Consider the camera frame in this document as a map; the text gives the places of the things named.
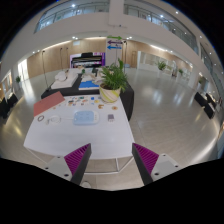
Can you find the green plant in striped pot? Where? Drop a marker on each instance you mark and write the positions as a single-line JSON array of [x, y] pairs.
[[111, 90]]

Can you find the direction sign with coloured arrows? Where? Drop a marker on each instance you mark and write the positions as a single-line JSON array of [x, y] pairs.
[[114, 42]]

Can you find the black display table with models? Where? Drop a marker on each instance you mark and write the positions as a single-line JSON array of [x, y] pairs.
[[128, 100]]

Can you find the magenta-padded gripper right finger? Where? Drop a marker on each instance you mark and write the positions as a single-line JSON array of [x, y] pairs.
[[146, 159]]

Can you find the potted background plant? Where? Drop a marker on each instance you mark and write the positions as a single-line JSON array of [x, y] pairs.
[[161, 65], [18, 79]]

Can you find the group of black chairs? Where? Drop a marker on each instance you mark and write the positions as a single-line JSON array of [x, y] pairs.
[[7, 106], [206, 104]]

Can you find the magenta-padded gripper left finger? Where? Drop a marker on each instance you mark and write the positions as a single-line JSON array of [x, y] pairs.
[[77, 159]]

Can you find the black floor lamp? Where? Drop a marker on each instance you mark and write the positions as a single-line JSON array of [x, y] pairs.
[[125, 51], [45, 71]]

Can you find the flat pink board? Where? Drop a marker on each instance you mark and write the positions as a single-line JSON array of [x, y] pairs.
[[48, 103]]

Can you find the black piano with purple screen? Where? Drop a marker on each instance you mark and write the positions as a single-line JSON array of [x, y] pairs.
[[86, 61]]

